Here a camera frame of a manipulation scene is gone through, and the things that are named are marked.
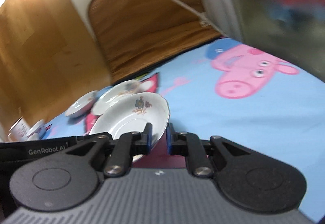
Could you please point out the brown seat cushion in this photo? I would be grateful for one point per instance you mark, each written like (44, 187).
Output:
(152, 23)

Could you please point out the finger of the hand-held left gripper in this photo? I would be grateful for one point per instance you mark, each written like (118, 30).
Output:
(30, 151)

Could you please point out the wood pattern wall sheet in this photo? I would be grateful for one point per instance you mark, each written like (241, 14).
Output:
(45, 49)

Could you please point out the white floral plate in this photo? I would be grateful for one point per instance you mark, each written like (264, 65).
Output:
(132, 122)
(80, 106)
(114, 97)

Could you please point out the white bowl red flower band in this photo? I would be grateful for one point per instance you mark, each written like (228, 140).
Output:
(38, 129)
(19, 130)

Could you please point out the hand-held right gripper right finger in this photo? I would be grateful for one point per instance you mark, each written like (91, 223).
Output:
(168, 139)

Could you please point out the frosted glass sliding door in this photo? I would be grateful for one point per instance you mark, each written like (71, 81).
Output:
(266, 11)

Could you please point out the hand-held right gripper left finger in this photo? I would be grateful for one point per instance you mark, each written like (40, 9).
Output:
(149, 137)

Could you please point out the printed cartoon pig blanket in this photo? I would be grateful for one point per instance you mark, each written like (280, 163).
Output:
(254, 125)

